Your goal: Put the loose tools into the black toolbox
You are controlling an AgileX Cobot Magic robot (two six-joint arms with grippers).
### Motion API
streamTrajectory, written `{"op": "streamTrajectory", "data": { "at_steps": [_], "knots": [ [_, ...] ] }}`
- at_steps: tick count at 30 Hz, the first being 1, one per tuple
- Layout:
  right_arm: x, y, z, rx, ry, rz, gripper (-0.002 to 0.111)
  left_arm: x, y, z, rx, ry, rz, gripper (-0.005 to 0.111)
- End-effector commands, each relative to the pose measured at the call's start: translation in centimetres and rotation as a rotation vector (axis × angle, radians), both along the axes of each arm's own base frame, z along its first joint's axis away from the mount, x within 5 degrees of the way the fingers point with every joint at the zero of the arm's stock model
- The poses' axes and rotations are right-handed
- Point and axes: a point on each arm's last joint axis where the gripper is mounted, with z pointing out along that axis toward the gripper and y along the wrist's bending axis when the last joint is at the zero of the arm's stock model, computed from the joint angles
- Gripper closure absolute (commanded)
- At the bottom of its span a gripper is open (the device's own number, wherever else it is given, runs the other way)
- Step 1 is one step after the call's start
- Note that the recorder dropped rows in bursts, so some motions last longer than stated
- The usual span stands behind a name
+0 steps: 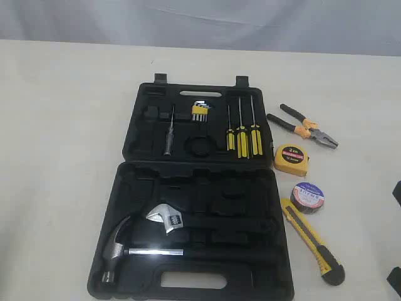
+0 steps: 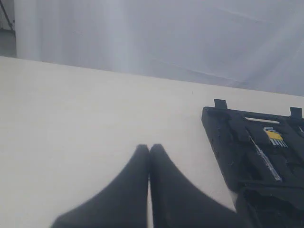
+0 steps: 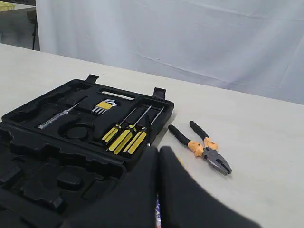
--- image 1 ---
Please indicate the yellow tape measure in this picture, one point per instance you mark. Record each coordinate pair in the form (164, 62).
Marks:
(291, 159)

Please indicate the black orange pliers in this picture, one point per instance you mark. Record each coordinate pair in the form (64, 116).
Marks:
(307, 129)

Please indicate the black electrical tape roll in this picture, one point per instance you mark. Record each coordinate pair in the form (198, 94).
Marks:
(307, 197)

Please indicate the yellow black utility knife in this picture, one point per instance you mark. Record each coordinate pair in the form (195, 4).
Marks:
(332, 272)

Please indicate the black plastic tool case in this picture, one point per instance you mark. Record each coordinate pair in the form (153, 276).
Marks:
(202, 178)

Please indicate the clear tester screwdriver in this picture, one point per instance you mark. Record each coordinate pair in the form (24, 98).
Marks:
(170, 135)

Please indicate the small yellow black screwdriver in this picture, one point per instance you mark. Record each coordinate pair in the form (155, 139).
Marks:
(230, 138)

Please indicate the yellow hex key set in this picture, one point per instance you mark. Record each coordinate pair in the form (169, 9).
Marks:
(200, 110)

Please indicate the large yellow black screwdriver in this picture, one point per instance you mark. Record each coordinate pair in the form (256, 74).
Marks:
(242, 139)

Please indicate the right yellow black screwdriver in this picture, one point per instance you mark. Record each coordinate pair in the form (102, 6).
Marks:
(256, 140)

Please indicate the silver adjustable wrench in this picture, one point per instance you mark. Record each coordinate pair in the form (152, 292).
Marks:
(173, 219)

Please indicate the steel claw hammer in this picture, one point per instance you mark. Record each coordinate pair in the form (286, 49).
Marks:
(114, 251)

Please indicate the black object at right edge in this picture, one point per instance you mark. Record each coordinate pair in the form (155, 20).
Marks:
(394, 278)

